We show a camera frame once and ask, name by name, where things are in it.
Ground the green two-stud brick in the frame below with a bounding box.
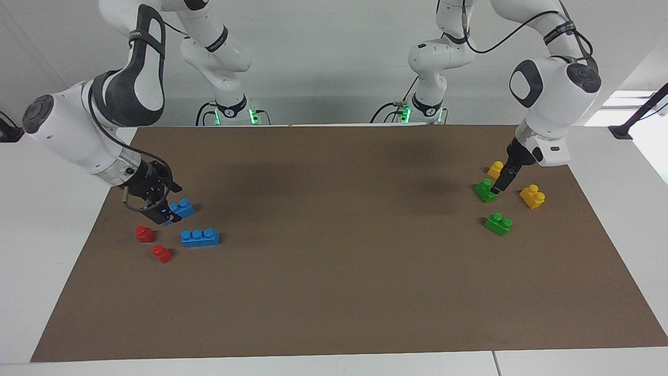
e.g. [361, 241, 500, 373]
[474, 179, 498, 204]
[483, 213, 513, 237]

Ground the blue three-stud brick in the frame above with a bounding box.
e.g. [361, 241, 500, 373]
[181, 228, 220, 248]
[168, 198, 196, 226]

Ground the brown table mat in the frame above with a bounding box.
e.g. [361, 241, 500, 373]
[30, 124, 668, 362]

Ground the black right base cable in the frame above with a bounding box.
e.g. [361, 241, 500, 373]
[195, 101, 272, 126]

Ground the black base cable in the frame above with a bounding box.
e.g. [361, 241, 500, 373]
[195, 101, 272, 126]
[370, 76, 419, 125]

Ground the black camera stand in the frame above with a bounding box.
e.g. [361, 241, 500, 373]
[608, 83, 668, 140]

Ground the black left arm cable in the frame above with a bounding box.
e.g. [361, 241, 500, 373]
[459, 0, 599, 61]

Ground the black left base cable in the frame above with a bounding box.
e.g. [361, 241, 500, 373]
[370, 76, 419, 125]

